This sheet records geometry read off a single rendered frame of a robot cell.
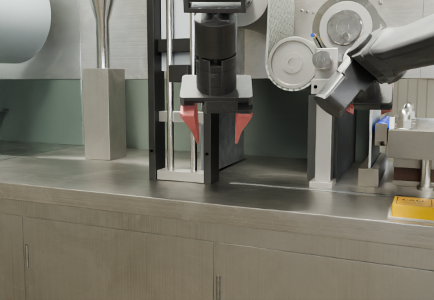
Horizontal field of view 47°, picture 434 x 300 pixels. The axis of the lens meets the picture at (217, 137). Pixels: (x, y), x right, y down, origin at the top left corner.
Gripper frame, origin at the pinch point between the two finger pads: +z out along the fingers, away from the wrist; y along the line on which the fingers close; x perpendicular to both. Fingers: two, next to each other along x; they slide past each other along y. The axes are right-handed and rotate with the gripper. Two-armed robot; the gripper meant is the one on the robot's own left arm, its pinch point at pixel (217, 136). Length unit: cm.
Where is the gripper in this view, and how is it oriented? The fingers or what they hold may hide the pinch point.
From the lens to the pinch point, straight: 77.4
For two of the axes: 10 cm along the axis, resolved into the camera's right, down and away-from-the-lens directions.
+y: -10.0, 0.0, 0.2
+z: 0.1, 8.1, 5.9
